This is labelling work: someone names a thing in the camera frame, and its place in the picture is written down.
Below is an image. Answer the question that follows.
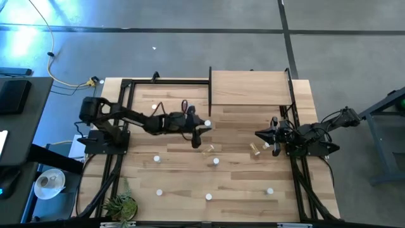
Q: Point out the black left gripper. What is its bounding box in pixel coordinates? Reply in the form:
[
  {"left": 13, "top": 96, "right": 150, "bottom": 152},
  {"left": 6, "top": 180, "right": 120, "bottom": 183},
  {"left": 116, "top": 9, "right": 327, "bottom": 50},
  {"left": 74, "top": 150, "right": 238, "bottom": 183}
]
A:
[{"left": 172, "top": 112, "right": 213, "bottom": 149}]

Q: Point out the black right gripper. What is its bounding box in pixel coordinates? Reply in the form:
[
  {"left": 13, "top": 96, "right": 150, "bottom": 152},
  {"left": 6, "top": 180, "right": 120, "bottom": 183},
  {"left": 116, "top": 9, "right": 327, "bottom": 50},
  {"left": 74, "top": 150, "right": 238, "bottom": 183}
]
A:
[{"left": 254, "top": 117, "right": 294, "bottom": 157}]

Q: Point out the grey metal side table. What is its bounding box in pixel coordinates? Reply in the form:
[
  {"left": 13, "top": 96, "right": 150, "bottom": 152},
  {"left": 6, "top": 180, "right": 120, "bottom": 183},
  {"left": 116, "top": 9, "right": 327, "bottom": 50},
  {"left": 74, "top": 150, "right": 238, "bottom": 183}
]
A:
[{"left": 358, "top": 85, "right": 405, "bottom": 187}]

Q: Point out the potted succulent plant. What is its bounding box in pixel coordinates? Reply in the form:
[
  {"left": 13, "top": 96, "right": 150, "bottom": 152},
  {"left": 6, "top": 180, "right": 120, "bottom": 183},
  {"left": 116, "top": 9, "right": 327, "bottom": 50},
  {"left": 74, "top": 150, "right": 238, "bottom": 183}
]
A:
[{"left": 101, "top": 177, "right": 139, "bottom": 228}]

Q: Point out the yellow and black plug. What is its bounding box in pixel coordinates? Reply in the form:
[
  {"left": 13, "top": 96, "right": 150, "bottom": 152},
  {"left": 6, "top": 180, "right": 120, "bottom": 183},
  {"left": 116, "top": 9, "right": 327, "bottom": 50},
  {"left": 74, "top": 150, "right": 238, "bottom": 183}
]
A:
[{"left": 85, "top": 75, "right": 100, "bottom": 88}]

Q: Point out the white paper sheet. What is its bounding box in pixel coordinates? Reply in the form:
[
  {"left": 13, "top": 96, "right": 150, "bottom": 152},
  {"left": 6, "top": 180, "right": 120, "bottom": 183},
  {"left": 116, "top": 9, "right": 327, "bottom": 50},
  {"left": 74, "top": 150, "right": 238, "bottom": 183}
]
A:
[{"left": 67, "top": 134, "right": 88, "bottom": 161}]

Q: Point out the black desk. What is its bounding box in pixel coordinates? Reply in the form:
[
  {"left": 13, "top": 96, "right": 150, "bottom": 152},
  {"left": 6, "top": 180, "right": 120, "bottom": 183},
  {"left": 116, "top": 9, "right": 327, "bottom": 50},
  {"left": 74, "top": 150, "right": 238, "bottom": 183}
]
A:
[{"left": 0, "top": 75, "right": 54, "bottom": 167}]

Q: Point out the black rectangular device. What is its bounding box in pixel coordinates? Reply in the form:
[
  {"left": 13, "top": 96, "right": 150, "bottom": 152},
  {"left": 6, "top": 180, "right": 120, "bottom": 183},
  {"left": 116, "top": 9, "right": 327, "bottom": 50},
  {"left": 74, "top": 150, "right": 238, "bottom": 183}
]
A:
[{"left": 0, "top": 79, "right": 33, "bottom": 116}]

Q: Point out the dark power strip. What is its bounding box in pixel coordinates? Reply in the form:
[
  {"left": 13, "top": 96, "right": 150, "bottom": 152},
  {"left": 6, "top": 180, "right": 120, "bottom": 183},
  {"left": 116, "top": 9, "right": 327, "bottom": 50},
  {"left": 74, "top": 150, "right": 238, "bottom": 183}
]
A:
[{"left": 0, "top": 66, "right": 34, "bottom": 77}]

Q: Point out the white phone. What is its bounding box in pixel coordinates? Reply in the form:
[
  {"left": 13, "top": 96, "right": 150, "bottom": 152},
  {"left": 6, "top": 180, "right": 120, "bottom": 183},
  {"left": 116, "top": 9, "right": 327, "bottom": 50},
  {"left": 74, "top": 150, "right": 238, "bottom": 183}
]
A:
[{"left": 0, "top": 129, "right": 9, "bottom": 158}]

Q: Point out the black computer mouse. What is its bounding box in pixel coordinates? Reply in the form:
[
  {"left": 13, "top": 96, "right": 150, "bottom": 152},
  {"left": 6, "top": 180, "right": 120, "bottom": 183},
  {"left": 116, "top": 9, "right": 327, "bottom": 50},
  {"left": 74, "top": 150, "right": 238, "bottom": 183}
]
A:
[{"left": 0, "top": 167, "right": 22, "bottom": 201}]

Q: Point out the wooden shelf with black frame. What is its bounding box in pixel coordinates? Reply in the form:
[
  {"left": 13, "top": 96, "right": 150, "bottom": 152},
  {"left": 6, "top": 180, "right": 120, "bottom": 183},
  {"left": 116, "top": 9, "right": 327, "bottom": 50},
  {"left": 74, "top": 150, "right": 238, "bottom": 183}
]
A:
[{"left": 208, "top": 66, "right": 294, "bottom": 117}]

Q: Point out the silver metal bracket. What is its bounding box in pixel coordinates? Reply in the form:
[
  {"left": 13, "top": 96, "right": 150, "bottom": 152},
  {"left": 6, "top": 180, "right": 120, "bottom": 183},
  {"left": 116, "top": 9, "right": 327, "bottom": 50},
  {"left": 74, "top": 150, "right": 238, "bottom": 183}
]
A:
[
  {"left": 99, "top": 221, "right": 137, "bottom": 228},
  {"left": 277, "top": 222, "right": 313, "bottom": 228}
]

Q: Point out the yellow floor cable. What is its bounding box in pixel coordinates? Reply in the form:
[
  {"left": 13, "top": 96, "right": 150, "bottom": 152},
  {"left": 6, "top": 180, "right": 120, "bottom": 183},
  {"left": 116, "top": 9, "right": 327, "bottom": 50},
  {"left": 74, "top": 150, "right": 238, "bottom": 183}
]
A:
[{"left": 27, "top": 0, "right": 91, "bottom": 88}]

